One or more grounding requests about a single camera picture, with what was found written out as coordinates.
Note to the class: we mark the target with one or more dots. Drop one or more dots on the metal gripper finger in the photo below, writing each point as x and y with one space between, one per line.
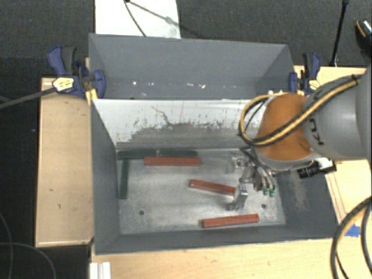
239 198
232 164

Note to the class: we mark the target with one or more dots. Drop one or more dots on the red-brown flat block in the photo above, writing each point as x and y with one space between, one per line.
172 161
231 220
210 186

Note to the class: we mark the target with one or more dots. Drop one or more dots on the dark green flat block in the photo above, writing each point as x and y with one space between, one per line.
178 153
136 154

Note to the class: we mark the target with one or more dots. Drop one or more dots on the grey metal bin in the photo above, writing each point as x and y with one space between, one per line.
174 121

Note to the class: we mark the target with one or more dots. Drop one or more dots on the pale wood board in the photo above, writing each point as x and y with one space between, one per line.
65 167

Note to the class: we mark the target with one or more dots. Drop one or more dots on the black cylinder on white bracket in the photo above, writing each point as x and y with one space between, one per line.
312 171

